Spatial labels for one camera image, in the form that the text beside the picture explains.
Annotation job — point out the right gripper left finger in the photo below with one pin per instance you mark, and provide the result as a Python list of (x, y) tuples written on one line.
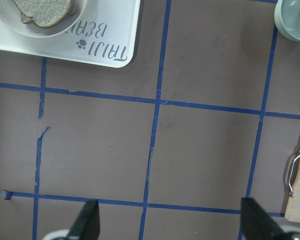
[(87, 224)]

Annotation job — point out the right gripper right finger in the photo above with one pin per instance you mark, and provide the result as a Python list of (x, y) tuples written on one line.
[(255, 223)]

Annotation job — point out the light green bowl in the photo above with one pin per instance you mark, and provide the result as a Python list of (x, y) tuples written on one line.
[(287, 19)]

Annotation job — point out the round cream plate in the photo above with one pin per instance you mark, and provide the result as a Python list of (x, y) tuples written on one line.
[(65, 25)]

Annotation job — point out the bread slice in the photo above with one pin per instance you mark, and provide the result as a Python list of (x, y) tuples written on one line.
[(26, 16), (46, 13)]

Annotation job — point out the white bear serving tray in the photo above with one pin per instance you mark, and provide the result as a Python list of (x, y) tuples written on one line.
[(104, 34)]

